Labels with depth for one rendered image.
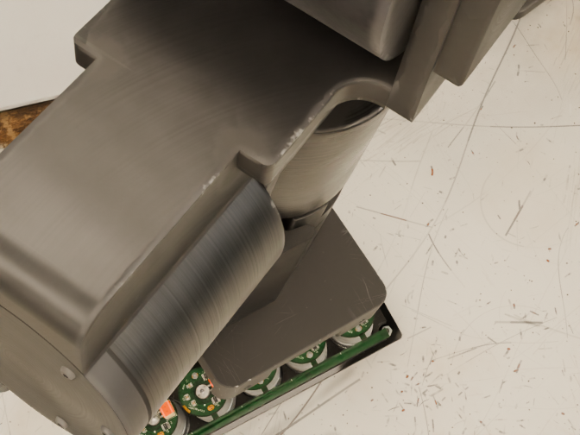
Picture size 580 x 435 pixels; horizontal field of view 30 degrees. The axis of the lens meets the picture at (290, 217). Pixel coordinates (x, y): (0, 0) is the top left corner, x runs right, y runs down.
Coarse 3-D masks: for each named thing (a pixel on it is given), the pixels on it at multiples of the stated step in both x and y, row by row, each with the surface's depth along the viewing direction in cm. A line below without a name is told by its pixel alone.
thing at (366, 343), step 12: (360, 336) 55; (372, 336) 55; (384, 336) 55; (348, 348) 54; (360, 348) 54; (312, 360) 54; (336, 360) 54; (312, 372) 54; (288, 384) 54; (300, 384) 54; (264, 396) 54; (276, 396) 54; (240, 408) 54; (252, 408) 54; (216, 420) 54; (228, 420) 54; (192, 432) 54; (204, 432) 54
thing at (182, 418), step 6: (174, 402) 56; (180, 408) 57; (156, 414) 54; (180, 414) 55; (186, 414) 58; (150, 420) 54; (156, 420) 54; (180, 420) 55; (186, 420) 57; (180, 426) 56; (186, 426) 57; (174, 432) 55; (180, 432) 56; (186, 432) 58
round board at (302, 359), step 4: (320, 344) 55; (324, 344) 55; (312, 348) 54; (316, 348) 54; (320, 348) 55; (324, 348) 55; (312, 352) 55; (316, 352) 55; (320, 352) 55; (300, 356) 54; (304, 356) 54; (312, 356) 54; (316, 356) 54; (292, 360) 54; (296, 360) 54; (300, 360) 54; (304, 360) 54; (308, 360) 54
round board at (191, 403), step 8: (200, 368) 55; (200, 376) 55; (184, 384) 54; (192, 384) 54; (208, 384) 54; (184, 392) 54; (192, 392) 54; (184, 400) 54; (192, 400) 54; (200, 400) 54; (208, 400) 54; (216, 400) 54; (224, 400) 54; (184, 408) 54; (192, 408) 54; (200, 408) 54; (216, 408) 54; (200, 416) 54
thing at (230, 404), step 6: (204, 384) 55; (198, 390) 54; (198, 396) 54; (204, 396) 54; (228, 402) 56; (234, 402) 58; (210, 408) 54; (222, 408) 55; (228, 408) 57; (222, 414) 56; (204, 420) 58; (210, 420) 57
